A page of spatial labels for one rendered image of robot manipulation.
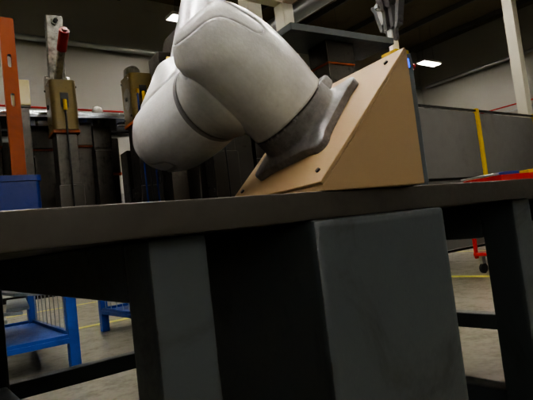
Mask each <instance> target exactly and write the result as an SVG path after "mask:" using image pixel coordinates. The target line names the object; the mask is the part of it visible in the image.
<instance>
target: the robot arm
mask: <svg viewBox="0 0 533 400"><path fill-rule="evenodd" d="M404 2H405V0H376V4H375V6H374V7H371V9H370V10H371V11H372V12H373V14H374V16H375V19H376V22H377V24H378V28H379V30H380V33H385V34H386V37H391V38H393V42H394V44H393V45H391V46H389V51H392V50H394V49H395V48H397V49H399V43H398V40H399V38H400V37H399V32H398V29H399V27H400V26H401V25H403V20H404ZM379 6H380V7H379ZM358 84H359V82H358V81H357V80H356V79H355V78H354V77H351V78H349V79H347V80H345V81H343V82H342V83H341V84H339V85H337V86H335V87H333V88H332V80H331V79H330V78H329V77H328V76H327V75H323V76H322V77H320V78H319V79H318V78H317V77H316V76H315V75H314V74H313V72H312V71H311V70H310V68H309V67H308V65H307V64H306V63H305V61H304V60H303V59H302V58H301V57H300V56H299V55H298V54H297V53H296V51H295V50H294V49H293V48H292V47H291V46H290V45H289V44H288V43H287V42H286V41H285V40H284V39H283V38H282V37H281V36H280V35H279V34H278V33H277V32H276V31H275V30H274V29H273V28H272V27H270V26H269V25H268V24H267V23H266V22H265V21H264V20H263V19H261V18H260V17H258V16H257V15H255V14H253V13H252V12H251V11H249V10H246V9H244V8H243V7H241V6H238V5H237V4H235V3H232V2H229V1H225V0H181V3H180V7H179V12H178V20H177V25H176V29H175V33H174V41H173V45H172V50H171V57H170V58H168V59H166V60H164V61H163V62H161V63H160V64H159V65H158V67H157V68H156V69H155V73H154V75H153V77H152V79H151V83H150V85H149V88H148V91H147V93H146V95H145V97H144V100H143V102H142V104H141V107H140V111H139V112H138V114H137V115H136V116H135V118H134V121H133V126H132V142H133V147H134V149H135V151H136V153H137V155H138V156H139V157H140V158H141V159H142V160H143V161H144V162H145V163H146V164H147V165H149V166H150V167H153V168H155V169H158V170H161V171H167V172H178V171H186V170H189V169H191V168H194V167H196V166H198V165H200V164H201V163H204V162H205V161H206V160H208V159H209V158H211V157H212V156H214V155H215V154H217V153H218V152H219V151H220V150H221V149H222V148H224V147H225V146H226V145H227V144H229V143H230V142H231V141H232V140H233V139H234V138H235V137H242V136H244V135H245V134H247V135H248V136H249V137H250V138H251V139H253V140H254V141H255V142H256V143H257V144H258V145H259V147H260V148H261V149H262V150H263V151H264V152H265V153H266V155H265V157H264V159H263V161H262V163H261V164H260V166H259V168H258V170H257V172H256V173H255V176H256V178H258V179H259V180H260V181H263V180H264V179H266V178H267V177H269V176H270V175H272V174H274V173H275V172H277V171H280V170H281V169H283V168H285V167H288V166H289V165H291V164H293V163H296V162H297V161H299V160H302V159H304V158H305V157H307V156H311V155H316V154H318V153H320V152H322V151H323V150H324V149H325V148H326V147H327V145H328V143H329V141H330V137H331V134H332V131H333V129H334V128H335V126H336V123H337V121H338V120H339V117H340V115H341V114H342V112H343V110H344V108H345V106H346V104H347V102H348V100H349V98H350V96H351V95H352V93H353V92H354V90H355V89H356V87H357V86H358Z"/></svg>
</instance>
